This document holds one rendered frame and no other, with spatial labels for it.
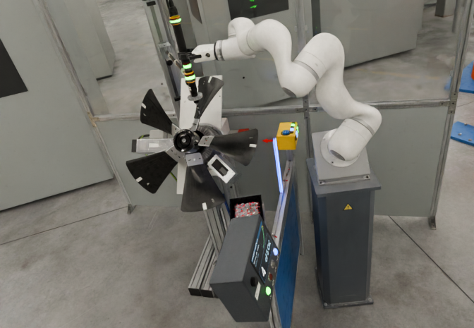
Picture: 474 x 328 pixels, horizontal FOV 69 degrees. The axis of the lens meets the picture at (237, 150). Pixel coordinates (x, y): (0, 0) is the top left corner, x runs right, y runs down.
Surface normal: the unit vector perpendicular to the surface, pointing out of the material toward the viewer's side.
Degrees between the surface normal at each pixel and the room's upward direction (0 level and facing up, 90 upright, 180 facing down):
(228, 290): 90
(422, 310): 0
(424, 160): 90
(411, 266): 0
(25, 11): 90
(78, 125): 90
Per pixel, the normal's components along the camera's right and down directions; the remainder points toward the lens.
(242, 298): -0.24, 0.55
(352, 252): 0.00, 0.54
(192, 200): 0.24, -0.20
